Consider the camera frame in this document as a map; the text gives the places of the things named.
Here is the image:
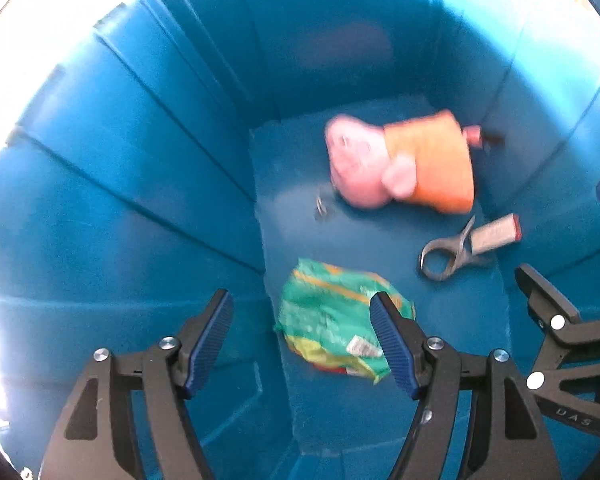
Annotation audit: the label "blue plastic storage container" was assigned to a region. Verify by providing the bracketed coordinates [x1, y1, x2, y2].
[0, 0, 600, 480]

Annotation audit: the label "pig plush orange dress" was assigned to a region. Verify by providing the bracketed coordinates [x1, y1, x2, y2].
[325, 109, 506, 214]

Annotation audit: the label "white tube red cap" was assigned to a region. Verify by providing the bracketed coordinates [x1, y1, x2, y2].
[470, 213, 523, 255]

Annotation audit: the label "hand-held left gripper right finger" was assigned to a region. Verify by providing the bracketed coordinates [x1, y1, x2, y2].
[369, 291, 563, 480]

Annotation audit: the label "metal key ring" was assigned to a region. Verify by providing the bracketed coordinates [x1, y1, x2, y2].
[313, 194, 334, 222]

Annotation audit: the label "green snack bag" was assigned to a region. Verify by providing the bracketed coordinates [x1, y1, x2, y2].
[273, 257, 417, 386]

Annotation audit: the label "grey handled scissors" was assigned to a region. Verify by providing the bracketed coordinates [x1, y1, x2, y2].
[419, 215, 494, 282]

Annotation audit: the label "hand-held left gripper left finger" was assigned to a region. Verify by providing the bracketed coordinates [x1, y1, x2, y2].
[39, 288, 234, 480]

